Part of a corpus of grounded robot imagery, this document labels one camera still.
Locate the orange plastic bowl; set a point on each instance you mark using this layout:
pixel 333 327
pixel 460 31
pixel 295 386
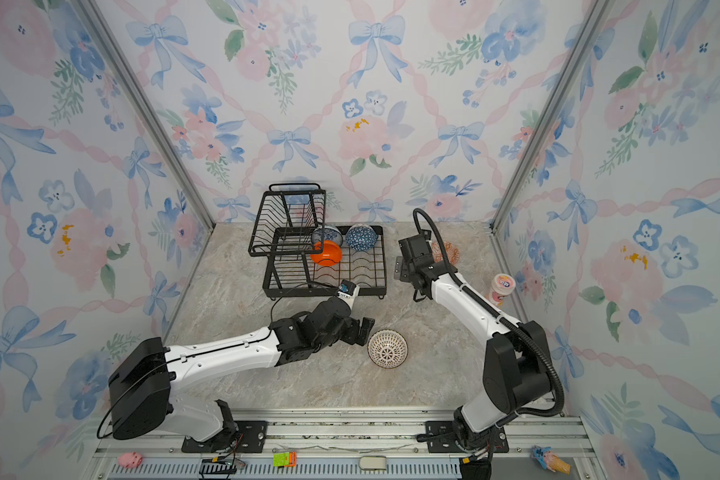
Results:
pixel 327 254

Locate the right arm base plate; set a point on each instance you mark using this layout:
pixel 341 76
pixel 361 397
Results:
pixel 453 437

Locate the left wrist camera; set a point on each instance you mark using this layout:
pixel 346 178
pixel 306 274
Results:
pixel 347 291

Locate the blue floral bowl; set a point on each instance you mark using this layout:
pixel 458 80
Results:
pixel 327 233

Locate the aluminium corner post right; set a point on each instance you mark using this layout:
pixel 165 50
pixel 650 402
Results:
pixel 585 39

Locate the ice cream cone toy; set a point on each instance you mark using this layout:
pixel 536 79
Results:
pixel 550 461

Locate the aluminium corner post left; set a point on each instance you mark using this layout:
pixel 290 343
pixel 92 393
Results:
pixel 104 38

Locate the pink yogurt cup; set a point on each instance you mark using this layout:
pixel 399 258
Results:
pixel 502 285

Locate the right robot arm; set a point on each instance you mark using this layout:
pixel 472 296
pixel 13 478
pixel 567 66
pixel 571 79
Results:
pixel 518 376

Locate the blue triangle pattern bowl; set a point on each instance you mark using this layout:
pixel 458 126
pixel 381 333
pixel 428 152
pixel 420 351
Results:
pixel 361 237

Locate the aluminium front rail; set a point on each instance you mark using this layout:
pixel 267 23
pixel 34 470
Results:
pixel 329 443

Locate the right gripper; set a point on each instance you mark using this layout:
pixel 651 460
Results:
pixel 400 272

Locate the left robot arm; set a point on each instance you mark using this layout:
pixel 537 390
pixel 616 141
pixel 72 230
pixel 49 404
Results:
pixel 149 389

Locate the green orange small block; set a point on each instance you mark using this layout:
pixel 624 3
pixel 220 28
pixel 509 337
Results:
pixel 284 459

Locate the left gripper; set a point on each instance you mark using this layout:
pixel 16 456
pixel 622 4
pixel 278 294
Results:
pixel 354 324

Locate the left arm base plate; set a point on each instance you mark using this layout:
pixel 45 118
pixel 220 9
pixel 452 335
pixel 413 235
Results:
pixel 241 437

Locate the aluminium corner post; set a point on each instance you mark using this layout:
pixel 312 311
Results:
pixel 585 39
pixel 104 38

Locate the red patterned bowl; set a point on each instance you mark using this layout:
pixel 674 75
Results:
pixel 451 251

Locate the white brown lattice bowl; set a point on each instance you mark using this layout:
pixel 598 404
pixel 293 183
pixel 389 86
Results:
pixel 387 349

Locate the black wire dish rack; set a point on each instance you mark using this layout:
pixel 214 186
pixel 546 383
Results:
pixel 307 256

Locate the white small eraser block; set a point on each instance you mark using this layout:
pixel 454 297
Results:
pixel 372 463

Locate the pink toy pig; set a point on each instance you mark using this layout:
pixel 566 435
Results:
pixel 130 460

